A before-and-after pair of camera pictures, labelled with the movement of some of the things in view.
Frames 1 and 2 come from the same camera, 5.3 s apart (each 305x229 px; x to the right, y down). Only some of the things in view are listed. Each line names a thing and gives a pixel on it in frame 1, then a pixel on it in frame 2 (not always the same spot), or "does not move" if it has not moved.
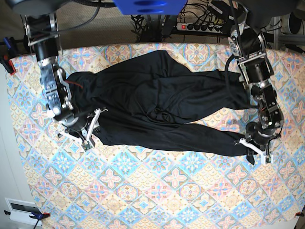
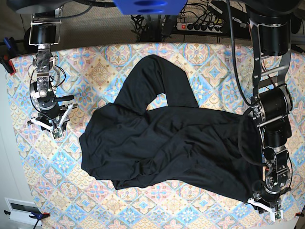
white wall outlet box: [20, 211] does not move
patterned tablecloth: [112, 186] does not move
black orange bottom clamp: [37, 215] does not move
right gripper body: [259, 134] to [270, 199]
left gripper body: [75, 121] to [49, 109]
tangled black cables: [153, 28] does not move
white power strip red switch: [202, 27] does not move
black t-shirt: [152, 99] to [155, 134]
